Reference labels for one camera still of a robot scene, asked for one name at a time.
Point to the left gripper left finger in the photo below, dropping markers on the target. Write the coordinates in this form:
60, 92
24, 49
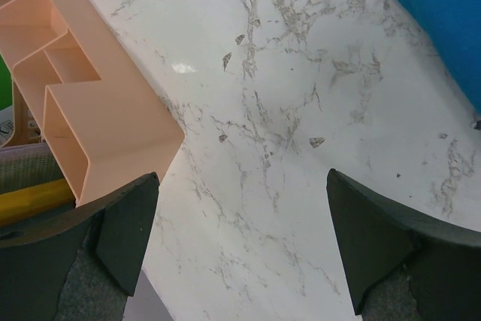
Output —
82, 263

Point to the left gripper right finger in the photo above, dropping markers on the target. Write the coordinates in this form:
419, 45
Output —
400, 263

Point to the blue t-shirt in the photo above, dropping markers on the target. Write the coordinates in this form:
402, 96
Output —
454, 28

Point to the yellow folder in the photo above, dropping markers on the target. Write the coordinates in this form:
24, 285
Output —
27, 202

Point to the orange compartment tray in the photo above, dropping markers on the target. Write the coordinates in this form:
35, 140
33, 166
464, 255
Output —
101, 119

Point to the orange file rack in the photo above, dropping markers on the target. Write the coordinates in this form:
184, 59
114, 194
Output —
26, 130

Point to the green plastic board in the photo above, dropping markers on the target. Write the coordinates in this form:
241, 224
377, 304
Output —
6, 88

